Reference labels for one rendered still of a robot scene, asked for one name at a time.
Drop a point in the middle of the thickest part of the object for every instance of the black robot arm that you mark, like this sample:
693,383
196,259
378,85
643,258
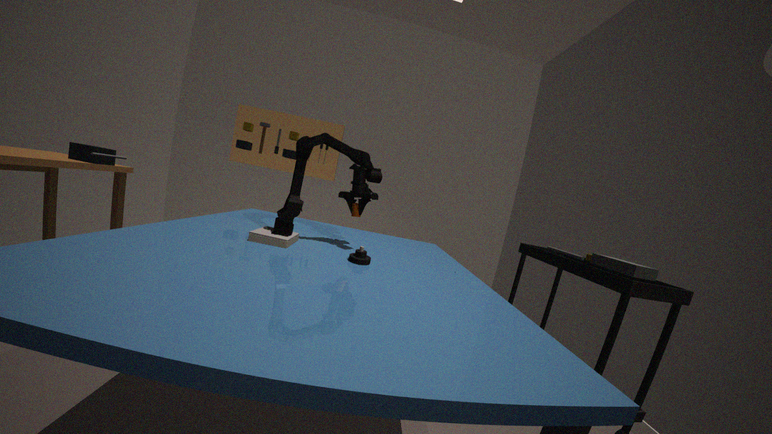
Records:
293,205

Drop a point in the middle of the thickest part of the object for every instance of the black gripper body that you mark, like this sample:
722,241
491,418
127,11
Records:
358,187

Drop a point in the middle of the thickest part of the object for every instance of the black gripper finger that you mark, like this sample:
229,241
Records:
349,202
362,203

